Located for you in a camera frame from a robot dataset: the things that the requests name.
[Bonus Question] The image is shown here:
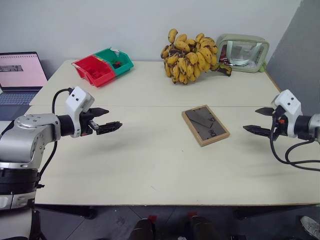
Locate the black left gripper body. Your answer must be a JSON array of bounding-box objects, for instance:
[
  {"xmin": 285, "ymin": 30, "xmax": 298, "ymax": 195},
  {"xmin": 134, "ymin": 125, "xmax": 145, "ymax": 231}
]
[{"xmin": 79, "ymin": 110, "xmax": 99, "ymax": 137}]

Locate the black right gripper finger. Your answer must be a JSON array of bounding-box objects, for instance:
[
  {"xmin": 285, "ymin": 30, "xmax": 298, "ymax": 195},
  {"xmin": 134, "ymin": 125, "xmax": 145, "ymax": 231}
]
[
  {"xmin": 254, "ymin": 107, "xmax": 275, "ymax": 117},
  {"xmin": 242, "ymin": 125, "xmax": 272, "ymax": 138}
]

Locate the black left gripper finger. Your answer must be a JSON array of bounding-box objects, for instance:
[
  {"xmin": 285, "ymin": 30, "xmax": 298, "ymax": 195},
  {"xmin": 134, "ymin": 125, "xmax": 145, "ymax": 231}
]
[
  {"xmin": 90, "ymin": 107, "xmax": 110, "ymax": 119},
  {"xmin": 95, "ymin": 121, "xmax": 124, "ymax": 136}
]

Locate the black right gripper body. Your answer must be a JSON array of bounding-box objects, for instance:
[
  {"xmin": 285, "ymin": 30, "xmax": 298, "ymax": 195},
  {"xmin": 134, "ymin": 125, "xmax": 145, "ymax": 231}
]
[{"xmin": 268, "ymin": 105, "xmax": 289, "ymax": 142}]

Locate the red plastic parts bin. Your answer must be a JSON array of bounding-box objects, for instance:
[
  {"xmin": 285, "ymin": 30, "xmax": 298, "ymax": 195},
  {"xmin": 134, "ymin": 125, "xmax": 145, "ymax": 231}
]
[{"xmin": 71, "ymin": 55, "xmax": 117, "ymax": 89}]

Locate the green plastic parts bin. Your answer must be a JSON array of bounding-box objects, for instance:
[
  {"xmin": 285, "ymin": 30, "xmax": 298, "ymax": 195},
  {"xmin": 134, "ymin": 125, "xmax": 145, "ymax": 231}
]
[{"xmin": 93, "ymin": 46, "xmax": 135, "ymax": 78}]

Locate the pale green transparent pouch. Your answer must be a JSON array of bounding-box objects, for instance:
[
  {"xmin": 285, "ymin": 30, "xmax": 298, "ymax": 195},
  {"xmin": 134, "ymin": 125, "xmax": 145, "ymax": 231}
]
[{"xmin": 215, "ymin": 33, "xmax": 271, "ymax": 74}]

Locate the red snack packet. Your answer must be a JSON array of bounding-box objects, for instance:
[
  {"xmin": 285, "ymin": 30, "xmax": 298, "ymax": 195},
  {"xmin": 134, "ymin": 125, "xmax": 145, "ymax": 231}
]
[{"xmin": 218, "ymin": 43, "xmax": 230, "ymax": 64}]

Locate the grey laptop with pink screen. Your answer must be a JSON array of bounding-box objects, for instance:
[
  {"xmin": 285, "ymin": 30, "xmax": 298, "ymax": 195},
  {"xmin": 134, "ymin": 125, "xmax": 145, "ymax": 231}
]
[{"xmin": 0, "ymin": 51, "xmax": 49, "ymax": 122}]

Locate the yellow banana bunch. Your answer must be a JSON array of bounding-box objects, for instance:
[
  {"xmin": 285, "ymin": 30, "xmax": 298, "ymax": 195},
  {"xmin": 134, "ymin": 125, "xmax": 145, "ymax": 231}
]
[{"xmin": 160, "ymin": 28, "xmax": 233, "ymax": 86}]

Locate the grey sneaker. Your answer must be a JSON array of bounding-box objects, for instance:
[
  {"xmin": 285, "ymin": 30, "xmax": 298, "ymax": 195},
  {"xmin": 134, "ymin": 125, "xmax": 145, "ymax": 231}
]
[{"xmin": 299, "ymin": 215, "xmax": 320, "ymax": 239}]

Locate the black stand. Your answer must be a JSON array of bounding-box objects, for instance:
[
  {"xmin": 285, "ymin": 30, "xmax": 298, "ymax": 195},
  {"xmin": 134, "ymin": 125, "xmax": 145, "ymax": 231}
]
[{"xmin": 27, "ymin": 199, "xmax": 48, "ymax": 240}]

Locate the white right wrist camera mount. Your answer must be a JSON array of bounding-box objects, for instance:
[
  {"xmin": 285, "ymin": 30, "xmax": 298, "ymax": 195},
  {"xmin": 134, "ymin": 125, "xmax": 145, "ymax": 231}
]
[{"xmin": 271, "ymin": 89, "xmax": 303, "ymax": 139}]

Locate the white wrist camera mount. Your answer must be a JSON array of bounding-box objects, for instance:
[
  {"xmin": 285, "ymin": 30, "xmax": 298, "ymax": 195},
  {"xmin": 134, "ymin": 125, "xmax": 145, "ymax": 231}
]
[
  {"xmin": 64, "ymin": 86, "xmax": 96, "ymax": 139},
  {"xmin": 271, "ymin": 89, "xmax": 303, "ymax": 139}
]

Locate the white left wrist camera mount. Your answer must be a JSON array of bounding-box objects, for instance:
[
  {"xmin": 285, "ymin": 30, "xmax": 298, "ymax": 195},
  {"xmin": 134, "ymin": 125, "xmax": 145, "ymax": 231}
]
[{"xmin": 64, "ymin": 86, "xmax": 96, "ymax": 139}]

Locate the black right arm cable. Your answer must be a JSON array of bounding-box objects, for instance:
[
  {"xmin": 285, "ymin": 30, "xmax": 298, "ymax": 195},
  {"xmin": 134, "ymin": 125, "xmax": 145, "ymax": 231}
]
[{"xmin": 268, "ymin": 109, "xmax": 320, "ymax": 172}]

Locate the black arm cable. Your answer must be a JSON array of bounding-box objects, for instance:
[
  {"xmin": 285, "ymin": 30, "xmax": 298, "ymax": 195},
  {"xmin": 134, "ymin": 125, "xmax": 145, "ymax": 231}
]
[
  {"xmin": 36, "ymin": 87, "xmax": 76, "ymax": 181},
  {"xmin": 268, "ymin": 109, "xmax": 320, "ymax": 172}
]

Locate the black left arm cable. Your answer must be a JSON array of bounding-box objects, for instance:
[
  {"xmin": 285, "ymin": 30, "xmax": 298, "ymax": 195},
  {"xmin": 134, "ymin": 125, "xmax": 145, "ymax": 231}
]
[{"xmin": 36, "ymin": 87, "xmax": 76, "ymax": 181}]

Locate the wooden block with gray face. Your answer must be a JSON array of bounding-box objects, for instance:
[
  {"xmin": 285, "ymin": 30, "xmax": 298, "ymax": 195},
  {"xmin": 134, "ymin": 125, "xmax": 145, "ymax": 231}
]
[{"xmin": 181, "ymin": 104, "xmax": 231, "ymax": 148}]

